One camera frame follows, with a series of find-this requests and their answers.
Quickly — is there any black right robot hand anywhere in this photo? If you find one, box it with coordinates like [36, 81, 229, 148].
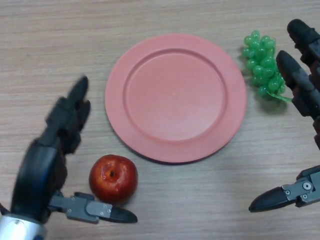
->
[248, 19, 320, 213]

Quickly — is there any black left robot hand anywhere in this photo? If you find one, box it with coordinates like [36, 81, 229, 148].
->
[9, 74, 139, 225]

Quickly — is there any red apple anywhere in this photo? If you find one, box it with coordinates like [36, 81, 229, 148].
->
[88, 154, 139, 206]

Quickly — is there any pink round plate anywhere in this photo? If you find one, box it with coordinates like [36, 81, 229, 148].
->
[104, 34, 248, 165]

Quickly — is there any green grape bunch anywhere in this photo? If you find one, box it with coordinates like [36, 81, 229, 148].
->
[241, 29, 293, 103]

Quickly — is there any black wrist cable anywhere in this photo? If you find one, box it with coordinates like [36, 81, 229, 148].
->
[0, 202, 11, 216]

